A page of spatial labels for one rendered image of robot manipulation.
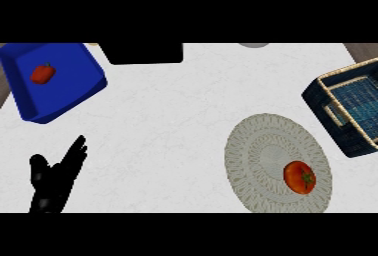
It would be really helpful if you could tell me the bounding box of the red bell pepper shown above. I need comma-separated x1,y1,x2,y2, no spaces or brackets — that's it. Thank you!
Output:
30,62,58,86

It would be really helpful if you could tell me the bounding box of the dark blue wicker basket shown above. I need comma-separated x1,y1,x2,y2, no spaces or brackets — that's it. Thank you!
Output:
300,57,378,159

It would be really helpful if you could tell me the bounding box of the blue plastic tray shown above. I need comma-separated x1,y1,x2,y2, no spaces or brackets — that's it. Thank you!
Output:
0,42,110,125

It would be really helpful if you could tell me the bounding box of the grey round object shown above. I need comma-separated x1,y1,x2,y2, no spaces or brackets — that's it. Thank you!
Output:
238,42,272,49

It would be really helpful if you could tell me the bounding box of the black box appliance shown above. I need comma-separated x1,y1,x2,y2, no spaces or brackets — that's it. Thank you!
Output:
98,42,185,66

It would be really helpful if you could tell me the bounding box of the red tomato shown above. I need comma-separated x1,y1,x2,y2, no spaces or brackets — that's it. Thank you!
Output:
283,160,318,195

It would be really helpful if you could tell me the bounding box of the round white woven placemat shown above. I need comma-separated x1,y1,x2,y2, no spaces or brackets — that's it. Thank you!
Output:
224,112,334,214

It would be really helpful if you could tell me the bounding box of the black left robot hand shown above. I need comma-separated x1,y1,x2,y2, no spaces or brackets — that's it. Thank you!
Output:
27,134,91,214

